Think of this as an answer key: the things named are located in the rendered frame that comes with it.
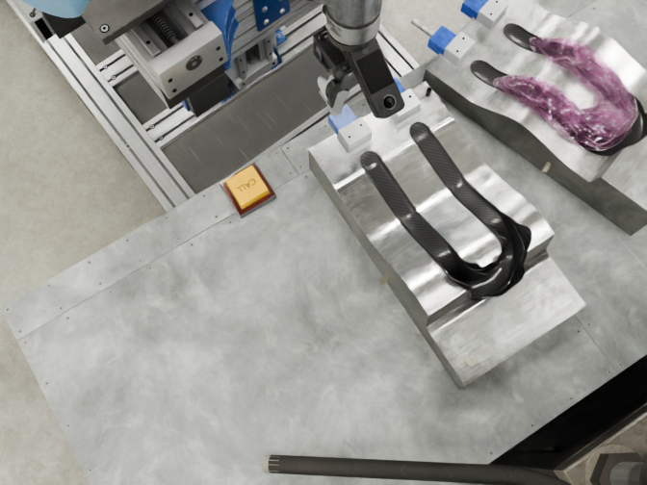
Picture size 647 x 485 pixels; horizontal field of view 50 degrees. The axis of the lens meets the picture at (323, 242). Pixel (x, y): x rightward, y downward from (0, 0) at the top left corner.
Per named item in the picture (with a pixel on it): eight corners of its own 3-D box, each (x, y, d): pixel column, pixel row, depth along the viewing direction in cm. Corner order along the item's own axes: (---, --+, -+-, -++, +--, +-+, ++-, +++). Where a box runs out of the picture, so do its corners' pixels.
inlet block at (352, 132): (310, 104, 132) (309, 89, 127) (332, 90, 133) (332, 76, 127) (348, 157, 129) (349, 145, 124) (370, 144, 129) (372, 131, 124)
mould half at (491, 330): (309, 167, 135) (307, 138, 122) (419, 103, 139) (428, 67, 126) (458, 389, 123) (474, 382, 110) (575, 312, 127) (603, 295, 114)
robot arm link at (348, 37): (393, 12, 93) (341, 41, 91) (390, 33, 97) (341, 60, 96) (362, -28, 94) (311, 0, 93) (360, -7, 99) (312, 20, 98)
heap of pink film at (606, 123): (484, 90, 133) (494, 68, 126) (538, 29, 137) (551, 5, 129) (597, 171, 128) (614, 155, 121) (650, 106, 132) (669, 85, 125)
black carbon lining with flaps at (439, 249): (353, 163, 128) (355, 140, 119) (425, 120, 130) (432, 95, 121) (463, 320, 119) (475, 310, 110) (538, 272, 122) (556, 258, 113)
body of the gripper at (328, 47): (352, 34, 110) (355, -14, 99) (382, 75, 108) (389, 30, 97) (311, 57, 109) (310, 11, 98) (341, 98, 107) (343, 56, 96)
